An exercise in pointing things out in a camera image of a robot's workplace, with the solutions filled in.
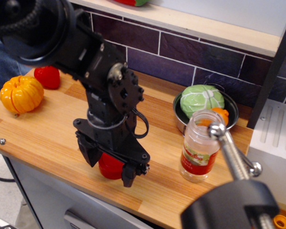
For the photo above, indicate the wooden shelf with dark posts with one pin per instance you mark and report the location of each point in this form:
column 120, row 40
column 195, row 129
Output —
column 208, row 29

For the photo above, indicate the red toy strawberry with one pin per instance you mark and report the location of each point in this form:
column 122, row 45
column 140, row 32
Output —
column 48, row 76

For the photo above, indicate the white sink unit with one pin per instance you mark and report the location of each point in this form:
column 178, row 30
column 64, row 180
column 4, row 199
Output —
column 268, row 143

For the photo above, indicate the grey cabinet drawer handle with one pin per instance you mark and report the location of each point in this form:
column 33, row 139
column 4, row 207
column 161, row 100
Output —
column 74, row 221

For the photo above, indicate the person leg in jeans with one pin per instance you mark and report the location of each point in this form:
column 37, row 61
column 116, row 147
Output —
column 9, row 67

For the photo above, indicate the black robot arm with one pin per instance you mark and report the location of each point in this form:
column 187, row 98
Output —
column 51, row 32

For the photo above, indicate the red plastic cap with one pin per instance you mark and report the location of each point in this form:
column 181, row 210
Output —
column 110, row 167

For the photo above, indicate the clear spice jar red label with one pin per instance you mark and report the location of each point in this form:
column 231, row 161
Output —
column 199, row 150

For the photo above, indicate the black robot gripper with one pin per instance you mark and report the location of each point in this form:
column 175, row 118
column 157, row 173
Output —
column 117, row 139

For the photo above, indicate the orange toy fruit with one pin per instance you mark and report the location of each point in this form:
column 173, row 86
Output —
column 222, row 112

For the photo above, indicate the green toy cabbage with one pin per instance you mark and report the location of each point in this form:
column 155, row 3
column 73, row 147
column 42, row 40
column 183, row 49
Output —
column 200, row 97

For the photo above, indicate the black clamp with metal screw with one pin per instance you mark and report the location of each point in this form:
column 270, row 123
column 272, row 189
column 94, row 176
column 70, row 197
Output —
column 241, row 204

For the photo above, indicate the orange toy pumpkin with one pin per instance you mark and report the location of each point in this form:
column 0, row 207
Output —
column 21, row 94

